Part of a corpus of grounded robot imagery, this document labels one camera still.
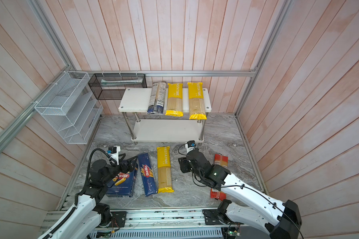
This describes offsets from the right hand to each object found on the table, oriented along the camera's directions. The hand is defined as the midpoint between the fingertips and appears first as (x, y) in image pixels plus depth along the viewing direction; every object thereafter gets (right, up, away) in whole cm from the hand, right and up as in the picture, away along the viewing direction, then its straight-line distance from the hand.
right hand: (181, 158), depth 76 cm
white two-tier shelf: (+2, +31, +4) cm, 31 cm away
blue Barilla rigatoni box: (-32, -15, +3) cm, 35 cm away
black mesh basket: (-49, +46, +28) cm, 73 cm away
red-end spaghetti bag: (+26, -4, +16) cm, 31 cm away
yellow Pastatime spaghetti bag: (-10, -12, +10) cm, 19 cm away
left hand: (-27, -1, +4) cm, 28 cm away
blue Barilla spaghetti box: (-19, -13, +7) cm, 24 cm away
